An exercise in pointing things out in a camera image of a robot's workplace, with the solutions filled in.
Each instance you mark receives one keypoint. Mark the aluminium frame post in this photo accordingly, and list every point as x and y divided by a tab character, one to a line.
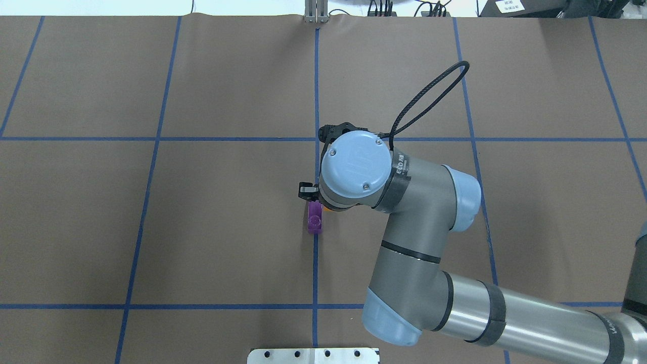
316	11

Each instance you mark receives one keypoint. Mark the black label printer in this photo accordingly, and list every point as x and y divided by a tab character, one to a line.
521	9

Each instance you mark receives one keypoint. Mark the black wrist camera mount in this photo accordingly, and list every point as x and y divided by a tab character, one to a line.
308	191

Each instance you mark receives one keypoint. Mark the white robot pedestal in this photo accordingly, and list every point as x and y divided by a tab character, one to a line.
315	355

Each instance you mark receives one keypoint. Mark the purple trapezoid block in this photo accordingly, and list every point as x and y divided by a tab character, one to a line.
314	217

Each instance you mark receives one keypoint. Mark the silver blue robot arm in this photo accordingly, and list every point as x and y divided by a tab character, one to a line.
410	293

